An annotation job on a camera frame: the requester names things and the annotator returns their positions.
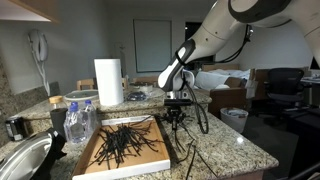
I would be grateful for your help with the black metal can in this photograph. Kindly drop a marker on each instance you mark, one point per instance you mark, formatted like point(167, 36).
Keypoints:
point(15, 128)

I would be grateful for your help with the black zip tie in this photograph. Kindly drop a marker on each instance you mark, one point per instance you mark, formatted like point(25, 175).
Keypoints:
point(143, 120)
point(151, 141)
point(108, 160)
point(190, 160)
point(205, 162)

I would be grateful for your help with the round plate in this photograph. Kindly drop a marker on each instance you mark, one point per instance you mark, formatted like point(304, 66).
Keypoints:
point(80, 95)

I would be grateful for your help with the jar with wooden lid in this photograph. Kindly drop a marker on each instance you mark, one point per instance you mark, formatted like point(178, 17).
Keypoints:
point(56, 101)

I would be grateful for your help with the dark desk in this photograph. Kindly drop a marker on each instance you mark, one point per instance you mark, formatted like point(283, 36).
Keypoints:
point(303, 140)

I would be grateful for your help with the computer monitor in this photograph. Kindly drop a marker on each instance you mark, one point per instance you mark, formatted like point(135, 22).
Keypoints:
point(316, 65)

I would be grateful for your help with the flat cardboard box white sides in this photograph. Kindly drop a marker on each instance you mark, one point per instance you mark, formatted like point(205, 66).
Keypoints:
point(150, 154)

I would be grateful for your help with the white wall phone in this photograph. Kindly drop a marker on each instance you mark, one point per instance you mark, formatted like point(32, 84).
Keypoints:
point(40, 46)

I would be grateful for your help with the white paper towel roll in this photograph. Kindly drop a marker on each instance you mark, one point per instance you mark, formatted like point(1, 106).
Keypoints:
point(108, 81)

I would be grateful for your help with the wooden chair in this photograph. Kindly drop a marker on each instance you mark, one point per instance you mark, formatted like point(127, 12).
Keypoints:
point(125, 83)
point(86, 84)

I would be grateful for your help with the black office chair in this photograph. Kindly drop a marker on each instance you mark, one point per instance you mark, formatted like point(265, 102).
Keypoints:
point(285, 85)

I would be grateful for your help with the grey bowl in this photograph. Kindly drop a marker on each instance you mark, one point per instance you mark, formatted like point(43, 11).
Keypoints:
point(143, 87)

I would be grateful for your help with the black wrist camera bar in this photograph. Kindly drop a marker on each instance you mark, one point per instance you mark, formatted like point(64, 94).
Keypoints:
point(177, 102)

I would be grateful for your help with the round trash bin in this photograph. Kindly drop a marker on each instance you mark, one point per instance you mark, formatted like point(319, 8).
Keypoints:
point(234, 120)

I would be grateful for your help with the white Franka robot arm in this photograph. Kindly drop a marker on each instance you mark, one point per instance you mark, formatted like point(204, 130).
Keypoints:
point(213, 30)

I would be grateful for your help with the black cylinder cup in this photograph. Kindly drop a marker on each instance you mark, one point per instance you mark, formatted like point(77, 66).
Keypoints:
point(58, 120)

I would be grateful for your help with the clear water bottle blue cap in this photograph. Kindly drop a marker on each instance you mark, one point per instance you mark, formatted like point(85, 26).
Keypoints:
point(90, 118)
point(75, 126)

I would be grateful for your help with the white bedding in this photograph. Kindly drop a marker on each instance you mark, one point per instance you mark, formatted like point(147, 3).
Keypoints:
point(220, 78)

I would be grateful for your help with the wooden wall cabinet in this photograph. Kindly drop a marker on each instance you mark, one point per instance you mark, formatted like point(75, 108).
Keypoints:
point(36, 8)

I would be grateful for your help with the wall whiteboard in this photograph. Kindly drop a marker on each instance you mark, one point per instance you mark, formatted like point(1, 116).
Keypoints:
point(152, 46)

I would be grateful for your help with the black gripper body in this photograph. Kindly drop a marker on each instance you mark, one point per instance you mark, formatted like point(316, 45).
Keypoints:
point(175, 113)

